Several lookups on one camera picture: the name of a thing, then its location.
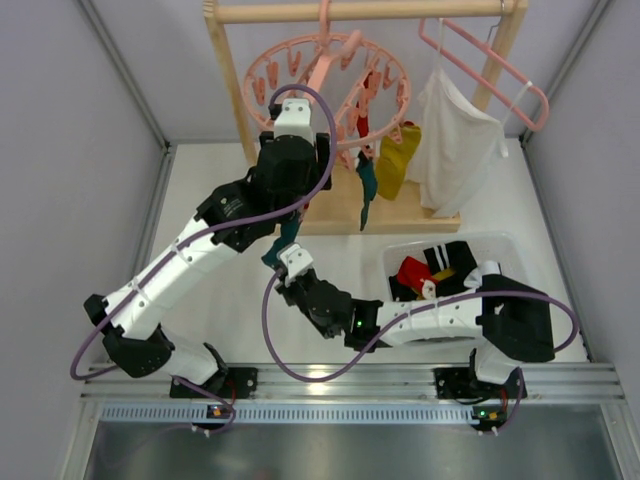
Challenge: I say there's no black sock with white stripes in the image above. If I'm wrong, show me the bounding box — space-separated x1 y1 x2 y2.
423 241 478 297

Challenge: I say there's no dark green patterned sock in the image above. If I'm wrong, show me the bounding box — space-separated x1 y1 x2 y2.
356 151 378 231

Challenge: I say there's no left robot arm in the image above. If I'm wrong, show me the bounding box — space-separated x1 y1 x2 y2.
84 132 337 394

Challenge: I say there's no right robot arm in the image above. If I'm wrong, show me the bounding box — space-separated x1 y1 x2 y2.
276 270 555 386

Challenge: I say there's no red sock on hanger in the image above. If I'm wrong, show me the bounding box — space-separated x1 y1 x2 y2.
356 72 372 138

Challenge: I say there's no yellow sock on hanger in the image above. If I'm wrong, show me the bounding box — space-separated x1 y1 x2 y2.
375 121 422 201

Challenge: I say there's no pink round clip hanger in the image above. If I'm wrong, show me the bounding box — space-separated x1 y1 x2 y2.
242 1 411 170

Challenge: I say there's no pink clothes hanger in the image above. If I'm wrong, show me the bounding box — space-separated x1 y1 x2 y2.
418 13 550 132

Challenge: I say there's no wooden clothes rack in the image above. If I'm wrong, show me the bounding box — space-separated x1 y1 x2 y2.
202 1 528 235

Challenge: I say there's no red santa sock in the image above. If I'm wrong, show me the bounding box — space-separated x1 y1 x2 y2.
396 256 439 300

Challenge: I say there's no yellow sock in basket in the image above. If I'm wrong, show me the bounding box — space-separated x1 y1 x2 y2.
432 268 456 283

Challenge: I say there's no white hanging garment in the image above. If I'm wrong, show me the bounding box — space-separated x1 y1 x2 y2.
406 67 508 218

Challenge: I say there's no white plastic basket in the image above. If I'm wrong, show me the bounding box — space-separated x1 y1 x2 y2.
379 231 537 300

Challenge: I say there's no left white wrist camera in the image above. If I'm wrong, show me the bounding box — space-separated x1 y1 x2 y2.
273 98 314 144

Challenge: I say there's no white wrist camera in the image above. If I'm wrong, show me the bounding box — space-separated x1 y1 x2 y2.
278 243 313 284
273 98 314 144

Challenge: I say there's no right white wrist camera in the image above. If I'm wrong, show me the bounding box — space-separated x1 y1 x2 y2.
278 243 313 284

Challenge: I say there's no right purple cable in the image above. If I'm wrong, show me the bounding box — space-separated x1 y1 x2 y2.
262 269 581 436

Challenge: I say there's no purple cable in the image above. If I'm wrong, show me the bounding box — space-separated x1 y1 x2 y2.
262 269 581 436
69 83 337 436

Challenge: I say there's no aluminium mounting rail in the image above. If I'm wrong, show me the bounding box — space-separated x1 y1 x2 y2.
80 363 625 426

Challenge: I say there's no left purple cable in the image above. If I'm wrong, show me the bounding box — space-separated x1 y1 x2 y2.
69 83 337 436

